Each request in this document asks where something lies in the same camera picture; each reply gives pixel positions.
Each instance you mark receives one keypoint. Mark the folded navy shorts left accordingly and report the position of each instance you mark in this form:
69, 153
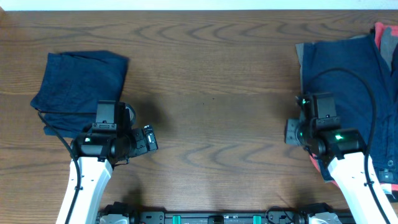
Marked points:
74, 83

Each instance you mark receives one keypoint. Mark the red black garment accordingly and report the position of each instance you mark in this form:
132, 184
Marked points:
385, 31

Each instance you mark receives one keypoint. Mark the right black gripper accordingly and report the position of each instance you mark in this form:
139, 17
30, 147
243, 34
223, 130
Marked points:
291, 134

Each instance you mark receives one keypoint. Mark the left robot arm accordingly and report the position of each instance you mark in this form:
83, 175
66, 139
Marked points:
110, 141

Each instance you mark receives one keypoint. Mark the grey shorts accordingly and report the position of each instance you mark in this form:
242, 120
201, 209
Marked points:
339, 66

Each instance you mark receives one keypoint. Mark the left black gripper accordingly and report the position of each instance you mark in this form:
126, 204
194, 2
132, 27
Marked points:
140, 142

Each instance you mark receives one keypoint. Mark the navy blue shorts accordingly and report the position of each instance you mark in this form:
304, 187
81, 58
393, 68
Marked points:
357, 99

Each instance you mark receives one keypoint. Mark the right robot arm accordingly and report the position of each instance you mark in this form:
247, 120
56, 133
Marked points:
342, 152

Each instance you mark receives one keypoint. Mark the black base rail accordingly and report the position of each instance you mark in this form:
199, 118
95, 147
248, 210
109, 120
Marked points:
314, 213

